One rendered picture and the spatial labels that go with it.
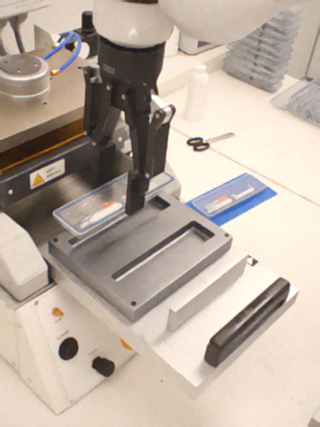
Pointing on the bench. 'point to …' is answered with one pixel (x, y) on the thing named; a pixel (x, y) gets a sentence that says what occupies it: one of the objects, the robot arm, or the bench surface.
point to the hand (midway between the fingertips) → (119, 180)
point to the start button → (69, 349)
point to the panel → (69, 321)
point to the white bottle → (196, 94)
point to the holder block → (142, 253)
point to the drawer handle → (246, 320)
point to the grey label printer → (193, 45)
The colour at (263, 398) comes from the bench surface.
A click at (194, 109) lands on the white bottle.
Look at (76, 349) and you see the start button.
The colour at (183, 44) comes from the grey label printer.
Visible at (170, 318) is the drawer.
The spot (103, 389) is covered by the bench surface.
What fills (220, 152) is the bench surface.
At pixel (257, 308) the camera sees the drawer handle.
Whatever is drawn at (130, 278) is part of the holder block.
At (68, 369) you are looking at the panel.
